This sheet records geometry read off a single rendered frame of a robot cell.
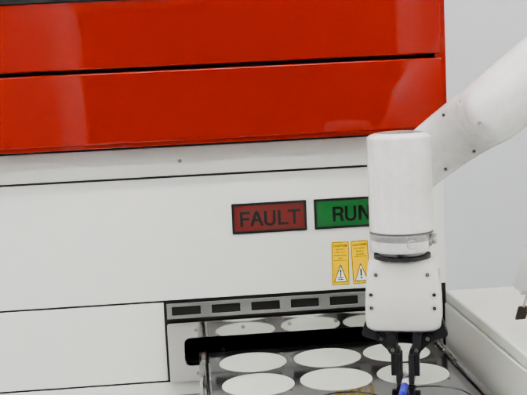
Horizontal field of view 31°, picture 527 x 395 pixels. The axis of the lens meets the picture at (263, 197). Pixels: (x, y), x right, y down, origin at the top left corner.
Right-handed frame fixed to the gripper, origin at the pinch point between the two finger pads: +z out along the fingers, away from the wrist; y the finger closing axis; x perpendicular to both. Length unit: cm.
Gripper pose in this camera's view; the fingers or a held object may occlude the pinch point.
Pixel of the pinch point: (405, 366)
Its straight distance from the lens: 133.5
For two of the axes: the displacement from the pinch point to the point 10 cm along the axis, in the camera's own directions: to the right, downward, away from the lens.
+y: -9.8, 0.2, 2.2
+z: 0.5, 9.9, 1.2
